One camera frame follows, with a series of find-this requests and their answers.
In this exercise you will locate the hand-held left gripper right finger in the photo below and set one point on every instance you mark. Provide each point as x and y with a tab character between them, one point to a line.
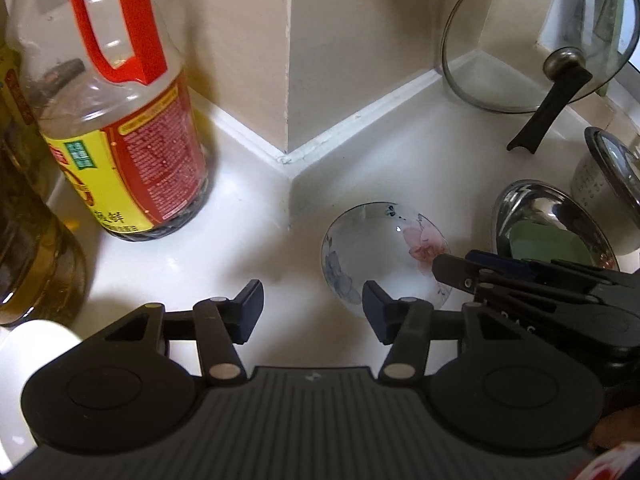
375	310

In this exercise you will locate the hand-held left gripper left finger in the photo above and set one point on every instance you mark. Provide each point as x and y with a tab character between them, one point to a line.
251	310

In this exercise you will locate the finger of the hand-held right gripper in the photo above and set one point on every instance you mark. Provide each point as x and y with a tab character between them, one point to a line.
500	262
455	272

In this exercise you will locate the small black-rimmed glass lid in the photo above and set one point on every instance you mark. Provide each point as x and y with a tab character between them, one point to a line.
617	160

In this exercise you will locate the person's right hand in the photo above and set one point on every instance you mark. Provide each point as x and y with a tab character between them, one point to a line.
617	427

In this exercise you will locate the red and white cloth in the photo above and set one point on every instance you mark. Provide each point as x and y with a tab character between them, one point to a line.
615	465

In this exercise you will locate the floral ceramic bowl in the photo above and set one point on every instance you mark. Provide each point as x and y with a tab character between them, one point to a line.
380	240

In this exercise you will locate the white cup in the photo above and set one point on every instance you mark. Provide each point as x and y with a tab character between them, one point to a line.
30	350

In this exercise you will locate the yellow-labelled oil bottle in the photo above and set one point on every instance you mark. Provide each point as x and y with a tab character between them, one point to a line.
35	240

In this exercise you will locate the silver metal pot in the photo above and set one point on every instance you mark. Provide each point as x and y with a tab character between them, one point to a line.
592	200

